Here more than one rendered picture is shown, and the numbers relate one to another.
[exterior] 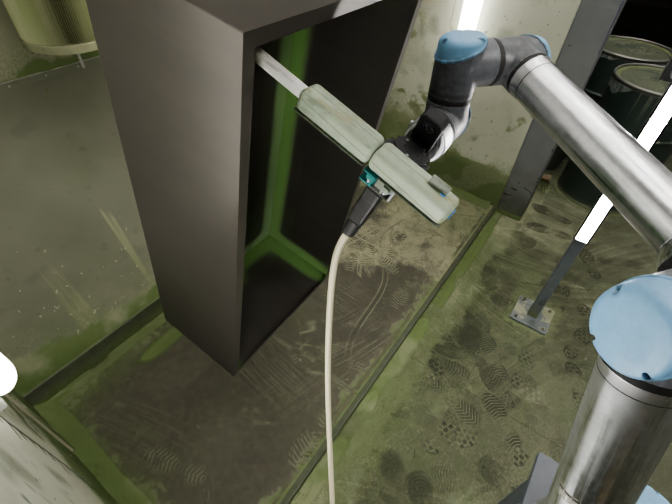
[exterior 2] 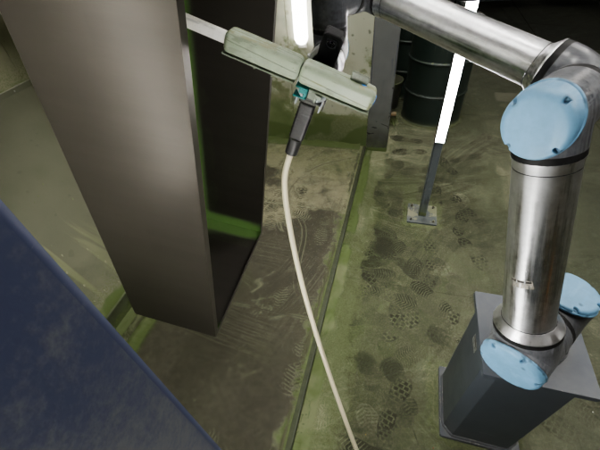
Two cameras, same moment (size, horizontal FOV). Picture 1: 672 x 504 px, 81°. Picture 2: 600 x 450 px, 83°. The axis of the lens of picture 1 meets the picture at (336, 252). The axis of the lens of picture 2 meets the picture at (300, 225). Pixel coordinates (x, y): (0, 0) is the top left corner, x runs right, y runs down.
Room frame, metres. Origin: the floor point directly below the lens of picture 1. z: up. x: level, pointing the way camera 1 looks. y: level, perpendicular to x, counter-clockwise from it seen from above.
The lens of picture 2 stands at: (-0.09, 0.15, 1.71)
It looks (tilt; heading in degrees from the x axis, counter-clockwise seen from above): 44 degrees down; 346
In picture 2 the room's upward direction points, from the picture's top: 6 degrees counter-clockwise
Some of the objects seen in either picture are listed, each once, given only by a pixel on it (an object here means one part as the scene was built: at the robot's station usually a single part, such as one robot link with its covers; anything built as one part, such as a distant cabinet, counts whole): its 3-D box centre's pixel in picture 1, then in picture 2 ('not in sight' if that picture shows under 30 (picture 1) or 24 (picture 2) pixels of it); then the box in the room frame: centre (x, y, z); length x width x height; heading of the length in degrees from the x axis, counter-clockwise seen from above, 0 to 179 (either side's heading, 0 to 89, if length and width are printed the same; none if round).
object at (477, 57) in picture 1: (460, 67); (332, 2); (0.84, -0.23, 1.51); 0.12 x 0.09 x 0.12; 111
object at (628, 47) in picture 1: (631, 49); not in sight; (3.29, -2.15, 0.86); 0.54 x 0.54 x 0.01
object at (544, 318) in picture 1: (532, 314); (421, 213); (1.40, -1.13, 0.01); 0.20 x 0.20 x 0.01; 56
